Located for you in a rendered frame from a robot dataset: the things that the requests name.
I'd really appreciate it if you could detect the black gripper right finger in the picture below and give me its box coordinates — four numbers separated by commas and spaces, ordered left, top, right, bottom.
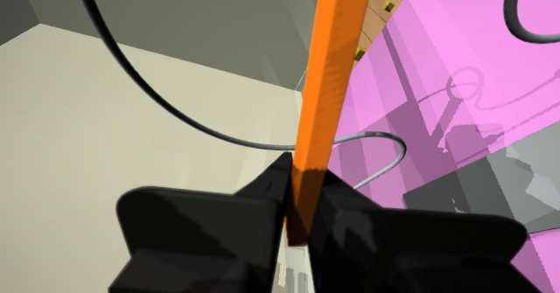
307, 169, 528, 293

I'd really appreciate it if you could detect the orange handle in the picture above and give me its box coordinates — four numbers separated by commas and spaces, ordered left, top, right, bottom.
284, 0, 368, 247

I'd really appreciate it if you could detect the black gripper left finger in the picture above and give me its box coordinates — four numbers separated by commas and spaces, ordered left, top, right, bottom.
115, 151, 293, 293

